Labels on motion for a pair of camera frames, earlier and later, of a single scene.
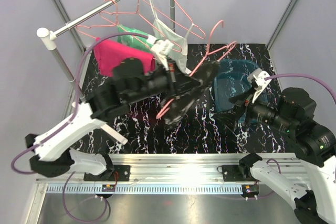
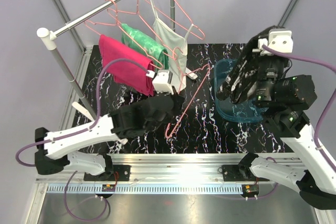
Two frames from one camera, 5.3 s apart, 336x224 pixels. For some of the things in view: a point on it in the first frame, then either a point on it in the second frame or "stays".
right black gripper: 230,118 -> 263,57
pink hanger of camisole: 180,7 stays
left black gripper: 182,84 -> 179,101
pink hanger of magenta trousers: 100,25 -> 152,63
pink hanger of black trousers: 226,47 -> 207,66
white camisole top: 163,31 stays
